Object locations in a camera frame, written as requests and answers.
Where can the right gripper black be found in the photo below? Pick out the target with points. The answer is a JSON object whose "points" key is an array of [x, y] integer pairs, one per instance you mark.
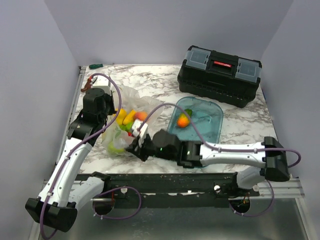
{"points": [[137, 150]]}

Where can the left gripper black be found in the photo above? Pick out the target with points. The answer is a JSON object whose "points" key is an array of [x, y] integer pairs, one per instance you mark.
{"points": [[110, 98]]}

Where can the yellow fake fruit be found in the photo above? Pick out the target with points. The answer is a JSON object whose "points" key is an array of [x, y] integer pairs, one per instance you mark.
{"points": [[125, 118]]}

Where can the translucent printed plastic bag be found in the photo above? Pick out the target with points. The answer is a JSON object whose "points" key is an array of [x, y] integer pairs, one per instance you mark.
{"points": [[118, 136]]}

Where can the orange green fake mango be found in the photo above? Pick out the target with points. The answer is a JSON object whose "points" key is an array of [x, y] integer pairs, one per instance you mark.
{"points": [[183, 121]]}

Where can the fake peach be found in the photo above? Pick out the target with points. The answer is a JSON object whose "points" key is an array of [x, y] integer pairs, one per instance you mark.
{"points": [[141, 115]]}

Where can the green fake fruit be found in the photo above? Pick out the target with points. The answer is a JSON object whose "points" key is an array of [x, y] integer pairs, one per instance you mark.
{"points": [[113, 150]]}

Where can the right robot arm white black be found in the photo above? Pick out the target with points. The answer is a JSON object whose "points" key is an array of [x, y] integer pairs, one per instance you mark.
{"points": [[265, 160]]}

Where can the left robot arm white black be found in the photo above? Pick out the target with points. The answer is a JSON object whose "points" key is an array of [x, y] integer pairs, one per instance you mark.
{"points": [[57, 205]]}

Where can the brown water tap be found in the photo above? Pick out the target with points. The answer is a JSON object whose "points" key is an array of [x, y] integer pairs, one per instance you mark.
{"points": [[87, 85]]}

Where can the teal transparent plastic tray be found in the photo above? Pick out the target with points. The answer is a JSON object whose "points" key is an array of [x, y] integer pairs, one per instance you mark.
{"points": [[206, 115]]}

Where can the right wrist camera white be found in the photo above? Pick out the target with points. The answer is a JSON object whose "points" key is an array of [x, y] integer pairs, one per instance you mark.
{"points": [[139, 130]]}

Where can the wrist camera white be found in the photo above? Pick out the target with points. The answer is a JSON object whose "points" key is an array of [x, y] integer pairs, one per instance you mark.
{"points": [[139, 130], [102, 83]]}

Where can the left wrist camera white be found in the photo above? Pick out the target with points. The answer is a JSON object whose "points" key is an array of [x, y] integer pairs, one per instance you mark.
{"points": [[102, 83]]}

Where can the green handled screwdriver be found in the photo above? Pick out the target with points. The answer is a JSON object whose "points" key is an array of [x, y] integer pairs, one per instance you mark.
{"points": [[98, 66]]}

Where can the black mounting base rail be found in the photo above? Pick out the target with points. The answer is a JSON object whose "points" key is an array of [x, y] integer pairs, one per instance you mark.
{"points": [[172, 190]]}

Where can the black toolbox red handle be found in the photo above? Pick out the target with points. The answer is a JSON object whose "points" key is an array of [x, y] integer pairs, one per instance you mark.
{"points": [[219, 76]]}

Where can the aluminium frame rail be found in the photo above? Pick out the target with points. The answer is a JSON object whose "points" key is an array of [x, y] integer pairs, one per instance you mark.
{"points": [[291, 189]]}

